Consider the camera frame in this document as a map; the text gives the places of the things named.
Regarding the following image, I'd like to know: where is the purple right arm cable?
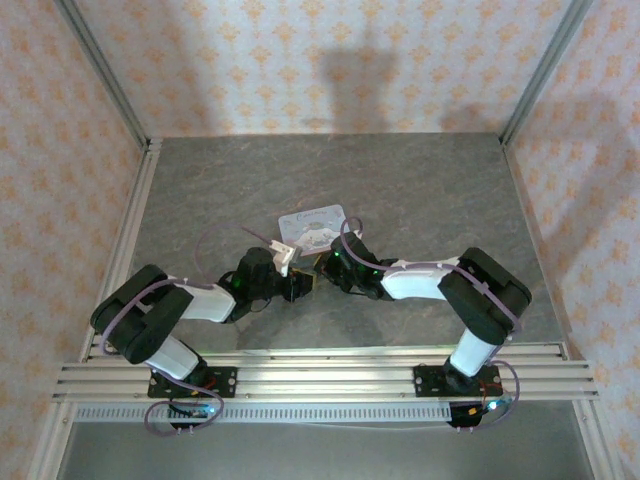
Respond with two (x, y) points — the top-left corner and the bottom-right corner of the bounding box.
(339, 215), (524, 432)

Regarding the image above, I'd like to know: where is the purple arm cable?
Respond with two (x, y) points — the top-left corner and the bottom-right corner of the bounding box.
(99, 224), (276, 437)
(339, 215), (524, 432)

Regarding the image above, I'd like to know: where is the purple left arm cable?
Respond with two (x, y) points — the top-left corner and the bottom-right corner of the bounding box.
(99, 224), (276, 437)

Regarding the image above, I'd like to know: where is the aluminium mounting rail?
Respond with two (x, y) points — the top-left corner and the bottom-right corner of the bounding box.
(52, 342), (601, 402)

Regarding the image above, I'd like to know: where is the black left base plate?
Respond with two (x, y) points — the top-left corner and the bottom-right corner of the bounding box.
(147, 367), (239, 400)

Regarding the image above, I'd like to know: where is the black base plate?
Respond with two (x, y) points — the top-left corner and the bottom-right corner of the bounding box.
(413, 364), (501, 400)
(147, 367), (239, 400)

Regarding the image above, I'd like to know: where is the white slotted cable duct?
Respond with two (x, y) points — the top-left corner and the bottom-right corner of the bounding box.
(74, 402), (454, 425)

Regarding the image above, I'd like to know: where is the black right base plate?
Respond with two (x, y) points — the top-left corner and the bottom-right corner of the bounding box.
(413, 364), (501, 400)

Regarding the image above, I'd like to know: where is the aluminium table side rail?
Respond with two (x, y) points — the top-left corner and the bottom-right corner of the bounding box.
(501, 139), (624, 480)
(27, 138), (164, 480)

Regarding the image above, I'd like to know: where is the black left base electronics bracket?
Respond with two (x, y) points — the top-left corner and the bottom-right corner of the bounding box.
(168, 398), (217, 432)

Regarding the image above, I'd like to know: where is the black base electronics bracket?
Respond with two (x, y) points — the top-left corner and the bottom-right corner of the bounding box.
(448, 397), (512, 434)
(168, 398), (217, 432)

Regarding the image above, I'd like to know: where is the black right base electronics bracket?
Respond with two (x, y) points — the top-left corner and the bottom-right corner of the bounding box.
(448, 397), (512, 434)

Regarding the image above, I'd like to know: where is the aluminium frame post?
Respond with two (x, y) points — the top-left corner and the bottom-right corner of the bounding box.
(57, 0), (154, 149)
(499, 0), (596, 146)

